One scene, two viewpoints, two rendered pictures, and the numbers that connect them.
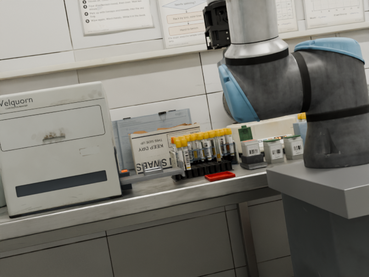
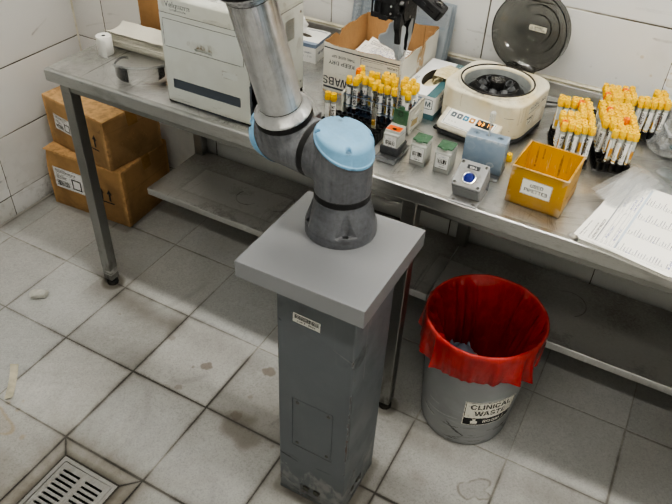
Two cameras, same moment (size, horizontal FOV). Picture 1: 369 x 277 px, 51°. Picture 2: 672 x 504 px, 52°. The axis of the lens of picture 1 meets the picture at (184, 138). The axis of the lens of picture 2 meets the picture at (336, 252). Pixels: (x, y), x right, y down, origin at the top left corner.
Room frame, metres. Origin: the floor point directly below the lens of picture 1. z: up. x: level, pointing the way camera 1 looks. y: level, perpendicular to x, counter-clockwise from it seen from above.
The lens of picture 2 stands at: (-0.20, -0.95, 1.79)
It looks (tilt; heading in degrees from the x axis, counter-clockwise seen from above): 40 degrees down; 35
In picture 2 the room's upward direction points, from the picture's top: 3 degrees clockwise
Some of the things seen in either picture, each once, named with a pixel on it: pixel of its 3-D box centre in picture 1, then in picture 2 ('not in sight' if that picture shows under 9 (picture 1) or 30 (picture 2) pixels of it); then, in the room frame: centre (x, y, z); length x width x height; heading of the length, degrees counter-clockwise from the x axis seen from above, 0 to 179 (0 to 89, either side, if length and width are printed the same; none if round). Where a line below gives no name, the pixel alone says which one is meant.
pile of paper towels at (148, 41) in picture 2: not in sight; (144, 40); (1.12, 0.78, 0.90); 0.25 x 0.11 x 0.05; 99
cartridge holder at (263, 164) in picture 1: (252, 160); (393, 148); (1.10, -0.18, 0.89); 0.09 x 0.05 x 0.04; 8
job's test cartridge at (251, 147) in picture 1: (251, 151); (394, 139); (1.10, -0.18, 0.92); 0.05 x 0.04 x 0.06; 8
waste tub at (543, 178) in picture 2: not in sight; (544, 178); (1.18, -0.55, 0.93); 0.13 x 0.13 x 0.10; 6
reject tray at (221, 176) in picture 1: (219, 176); not in sight; (1.02, -0.08, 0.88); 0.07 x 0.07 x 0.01; 9
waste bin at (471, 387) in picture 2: not in sight; (472, 362); (1.19, -0.49, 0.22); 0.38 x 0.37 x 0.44; 99
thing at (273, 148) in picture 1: (273, 150); (420, 149); (1.12, -0.25, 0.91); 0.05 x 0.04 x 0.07; 9
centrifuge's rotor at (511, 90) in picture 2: not in sight; (495, 90); (1.44, -0.29, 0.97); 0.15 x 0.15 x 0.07
